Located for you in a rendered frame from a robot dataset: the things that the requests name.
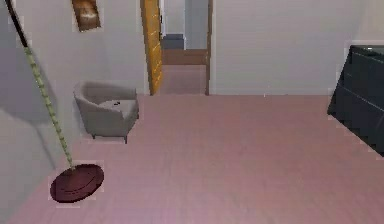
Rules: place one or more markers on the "brown framed wall picture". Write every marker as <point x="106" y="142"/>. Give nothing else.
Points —
<point x="86" y="14"/>

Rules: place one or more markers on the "yellow wooden room door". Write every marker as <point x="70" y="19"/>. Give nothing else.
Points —
<point x="152" y="46"/>

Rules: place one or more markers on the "floor lamp with bamboo pole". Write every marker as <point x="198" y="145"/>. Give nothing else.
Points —
<point x="50" y="110"/>

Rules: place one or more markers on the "black chest of drawers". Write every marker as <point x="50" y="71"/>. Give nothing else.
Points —
<point x="361" y="96"/>

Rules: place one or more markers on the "grey armchair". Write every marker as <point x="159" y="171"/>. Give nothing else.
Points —
<point x="103" y="120"/>

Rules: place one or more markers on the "small black remote control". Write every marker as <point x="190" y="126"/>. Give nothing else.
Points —
<point x="116" y="103"/>

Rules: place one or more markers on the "grey blue sofa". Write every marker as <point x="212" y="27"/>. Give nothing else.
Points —
<point x="173" y="41"/>

